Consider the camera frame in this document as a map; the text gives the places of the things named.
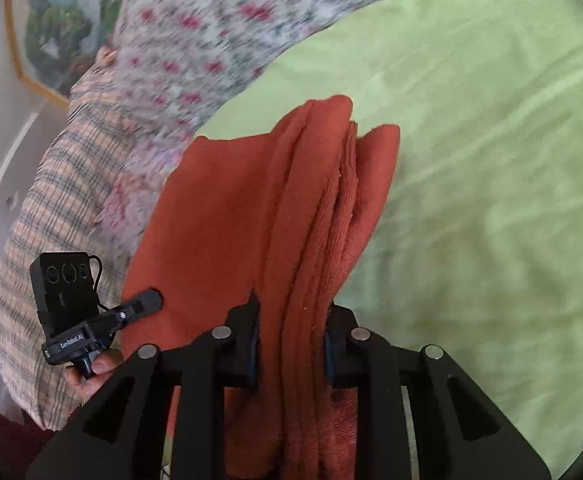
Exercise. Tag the orange knit sweater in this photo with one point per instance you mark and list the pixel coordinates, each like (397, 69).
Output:
(282, 216)

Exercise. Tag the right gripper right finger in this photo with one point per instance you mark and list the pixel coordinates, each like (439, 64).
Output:
(419, 415)

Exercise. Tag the person's left hand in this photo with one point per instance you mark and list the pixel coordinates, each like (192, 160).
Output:
(103, 367)

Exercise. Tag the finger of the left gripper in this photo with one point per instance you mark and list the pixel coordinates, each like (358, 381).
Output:
(145, 303)

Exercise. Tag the plaid checkered pillow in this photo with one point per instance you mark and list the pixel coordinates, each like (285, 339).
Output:
(60, 214)

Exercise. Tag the small floral quilt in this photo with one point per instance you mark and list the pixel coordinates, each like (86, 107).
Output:
(177, 63)

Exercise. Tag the black camera box left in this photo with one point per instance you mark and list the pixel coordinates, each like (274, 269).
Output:
(64, 293)

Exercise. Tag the left forearm maroon sleeve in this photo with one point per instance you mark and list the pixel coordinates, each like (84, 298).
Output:
(20, 442)

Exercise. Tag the light green bed sheet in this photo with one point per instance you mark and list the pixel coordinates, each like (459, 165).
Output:
(480, 246)

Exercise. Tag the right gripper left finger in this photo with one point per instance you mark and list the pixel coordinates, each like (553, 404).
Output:
(155, 394)

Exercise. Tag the gold framed picture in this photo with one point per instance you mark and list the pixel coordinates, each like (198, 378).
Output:
(53, 43)

